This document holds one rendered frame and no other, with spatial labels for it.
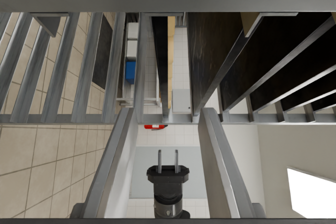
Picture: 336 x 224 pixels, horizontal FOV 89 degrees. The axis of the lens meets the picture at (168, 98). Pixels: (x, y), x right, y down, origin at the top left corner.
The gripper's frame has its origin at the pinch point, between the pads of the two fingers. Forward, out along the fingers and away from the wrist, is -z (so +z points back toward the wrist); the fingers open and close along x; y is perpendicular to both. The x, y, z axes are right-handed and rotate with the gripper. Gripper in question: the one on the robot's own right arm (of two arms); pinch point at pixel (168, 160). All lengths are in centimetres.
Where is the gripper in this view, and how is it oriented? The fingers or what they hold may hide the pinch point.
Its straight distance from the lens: 53.5
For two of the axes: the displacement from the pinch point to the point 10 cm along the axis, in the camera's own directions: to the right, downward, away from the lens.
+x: 10.0, 0.0, 0.0
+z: 0.0, 9.8, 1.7
